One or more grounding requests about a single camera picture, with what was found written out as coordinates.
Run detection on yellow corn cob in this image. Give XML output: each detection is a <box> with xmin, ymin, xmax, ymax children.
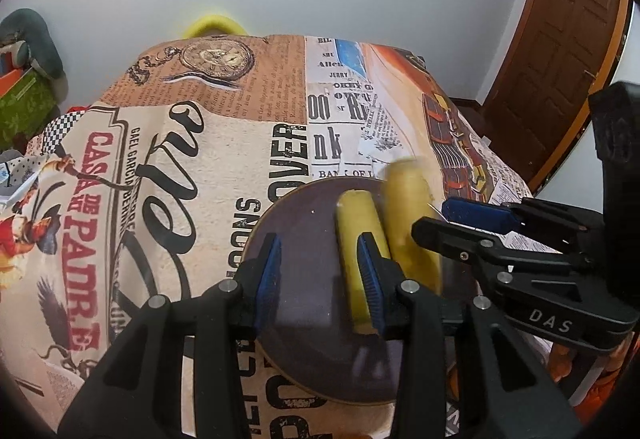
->
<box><xmin>382</xmin><ymin>158</ymin><xmax>442</xmax><ymax>295</ymax></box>
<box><xmin>335</xmin><ymin>190</ymin><xmax>390</xmax><ymax>335</ymax></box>

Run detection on brown wooden door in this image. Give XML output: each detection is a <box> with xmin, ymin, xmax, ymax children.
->
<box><xmin>483</xmin><ymin>0</ymin><xmax>630</xmax><ymax>190</ymax></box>

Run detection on dark round plate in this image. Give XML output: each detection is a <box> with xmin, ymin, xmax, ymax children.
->
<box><xmin>243</xmin><ymin>177</ymin><xmax>402</xmax><ymax>405</ymax></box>

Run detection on printed newspaper pattern blanket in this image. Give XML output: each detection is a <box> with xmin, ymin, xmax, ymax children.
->
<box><xmin>0</xmin><ymin>34</ymin><xmax>634</xmax><ymax>439</ymax></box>

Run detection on green patterned box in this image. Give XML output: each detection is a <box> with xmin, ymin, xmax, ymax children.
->
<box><xmin>0</xmin><ymin>68</ymin><xmax>56</xmax><ymax>151</ymax></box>

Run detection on grey neck pillow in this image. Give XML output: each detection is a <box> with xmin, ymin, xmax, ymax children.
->
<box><xmin>1</xmin><ymin>9</ymin><xmax>64</xmax><ymax>80</ymax></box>

